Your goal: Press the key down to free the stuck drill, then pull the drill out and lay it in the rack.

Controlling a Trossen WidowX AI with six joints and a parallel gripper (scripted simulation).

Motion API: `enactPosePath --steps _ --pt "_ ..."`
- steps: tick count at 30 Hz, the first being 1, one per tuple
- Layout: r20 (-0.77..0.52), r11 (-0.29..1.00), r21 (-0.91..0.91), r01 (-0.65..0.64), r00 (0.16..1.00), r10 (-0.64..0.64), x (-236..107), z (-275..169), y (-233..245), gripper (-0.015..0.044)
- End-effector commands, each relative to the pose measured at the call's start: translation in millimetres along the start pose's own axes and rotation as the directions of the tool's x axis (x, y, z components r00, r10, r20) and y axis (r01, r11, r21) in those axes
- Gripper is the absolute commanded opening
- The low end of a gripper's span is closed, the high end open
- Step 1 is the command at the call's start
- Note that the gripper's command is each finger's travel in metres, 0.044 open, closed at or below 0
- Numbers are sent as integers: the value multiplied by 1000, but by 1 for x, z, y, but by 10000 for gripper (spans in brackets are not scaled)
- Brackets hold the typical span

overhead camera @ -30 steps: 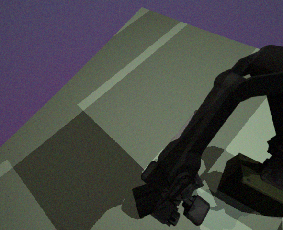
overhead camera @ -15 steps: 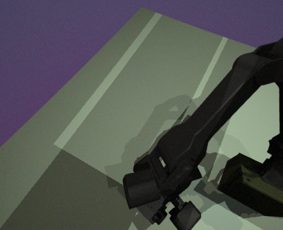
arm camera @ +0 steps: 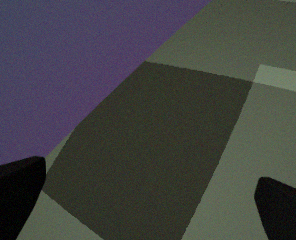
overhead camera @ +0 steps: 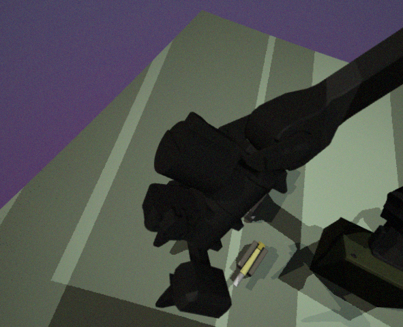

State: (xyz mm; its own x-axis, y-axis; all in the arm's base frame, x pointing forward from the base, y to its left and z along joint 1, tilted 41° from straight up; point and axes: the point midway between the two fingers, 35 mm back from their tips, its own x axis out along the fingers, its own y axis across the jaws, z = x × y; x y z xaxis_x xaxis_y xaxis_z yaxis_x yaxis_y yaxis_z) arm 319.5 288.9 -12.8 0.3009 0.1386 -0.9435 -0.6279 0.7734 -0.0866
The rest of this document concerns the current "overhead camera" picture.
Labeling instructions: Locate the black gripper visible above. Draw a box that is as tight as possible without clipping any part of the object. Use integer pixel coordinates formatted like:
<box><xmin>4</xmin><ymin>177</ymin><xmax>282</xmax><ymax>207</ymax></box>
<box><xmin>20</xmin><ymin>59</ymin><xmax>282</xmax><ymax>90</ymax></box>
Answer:
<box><xmin>155</xmin><ymin>190</ymin><xmax>244</xmax><ymax>318</ymax></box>

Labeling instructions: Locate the dark grey cylinder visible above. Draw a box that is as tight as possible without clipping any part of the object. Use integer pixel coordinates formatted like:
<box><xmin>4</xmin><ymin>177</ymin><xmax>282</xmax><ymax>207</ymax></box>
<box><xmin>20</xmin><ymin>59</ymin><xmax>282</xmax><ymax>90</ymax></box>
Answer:
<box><xmin>233</xmin><ymin>242</ymin><xmax>265</xmax><ymax>287</ymax></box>

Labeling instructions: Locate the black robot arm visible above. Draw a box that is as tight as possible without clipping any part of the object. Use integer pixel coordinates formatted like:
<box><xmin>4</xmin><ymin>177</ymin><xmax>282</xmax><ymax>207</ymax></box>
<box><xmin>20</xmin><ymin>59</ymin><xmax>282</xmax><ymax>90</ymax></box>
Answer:
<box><xmin>143</xmin><ymin>27</ymin><xmax>403</xmax><ymax>272</ymax></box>

